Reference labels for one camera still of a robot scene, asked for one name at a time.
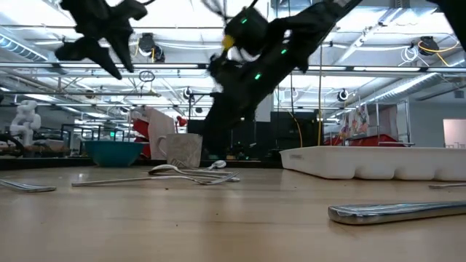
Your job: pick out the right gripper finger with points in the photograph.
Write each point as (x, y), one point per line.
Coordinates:
(250, 111)
(218, 134)

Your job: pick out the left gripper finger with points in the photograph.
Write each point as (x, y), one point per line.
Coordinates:
(85, 51)
(123, 43)

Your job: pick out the silver fork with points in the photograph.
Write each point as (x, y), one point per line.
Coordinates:
(145, 178)
(449, 185)
(180, 163)

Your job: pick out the silver knife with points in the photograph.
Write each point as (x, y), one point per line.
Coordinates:
(400, 213)

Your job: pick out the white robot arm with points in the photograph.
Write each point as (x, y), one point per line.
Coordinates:
(25, 120)

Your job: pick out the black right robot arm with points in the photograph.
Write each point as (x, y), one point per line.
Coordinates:
(320, 18)

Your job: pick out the white pillar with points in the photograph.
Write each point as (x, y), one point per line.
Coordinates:
(265, 109)

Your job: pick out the grey speckled mug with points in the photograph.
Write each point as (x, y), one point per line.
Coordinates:
(183, 149)

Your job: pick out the small red object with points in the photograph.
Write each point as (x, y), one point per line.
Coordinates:
(181, 121)

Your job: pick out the long ceiling light bar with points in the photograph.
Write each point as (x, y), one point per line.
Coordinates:
(164, 66)

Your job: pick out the black partition screens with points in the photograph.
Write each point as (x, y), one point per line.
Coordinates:
(291, 134)

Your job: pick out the pale pink cloth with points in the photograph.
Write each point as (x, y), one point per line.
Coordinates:
(160, 123)

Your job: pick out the black rack with green light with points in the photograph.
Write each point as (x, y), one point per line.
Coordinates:
(94, 125)

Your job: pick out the red fabric object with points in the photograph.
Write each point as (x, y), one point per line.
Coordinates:
(140, 131)

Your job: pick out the teal bowl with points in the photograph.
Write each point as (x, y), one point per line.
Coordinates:
(113, 153)

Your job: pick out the red bin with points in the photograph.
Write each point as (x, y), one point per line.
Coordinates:
(367, 140)

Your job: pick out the white cutlery tray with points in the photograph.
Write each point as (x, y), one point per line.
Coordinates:
(364, 163)

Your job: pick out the metal shelf rack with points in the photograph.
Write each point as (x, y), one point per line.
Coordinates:
(378, 120)

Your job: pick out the pale pink board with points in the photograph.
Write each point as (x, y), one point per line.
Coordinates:
(454, 132)

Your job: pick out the black stand frame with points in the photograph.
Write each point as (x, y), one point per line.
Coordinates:
(196, 94)

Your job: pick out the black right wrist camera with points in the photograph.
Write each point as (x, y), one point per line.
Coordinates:
(247, 29)

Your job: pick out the silver air duct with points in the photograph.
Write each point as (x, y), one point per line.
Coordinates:
(27, 51)
(407, 85)

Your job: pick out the black metal table frame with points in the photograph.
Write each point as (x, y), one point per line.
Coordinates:
(147, 162)

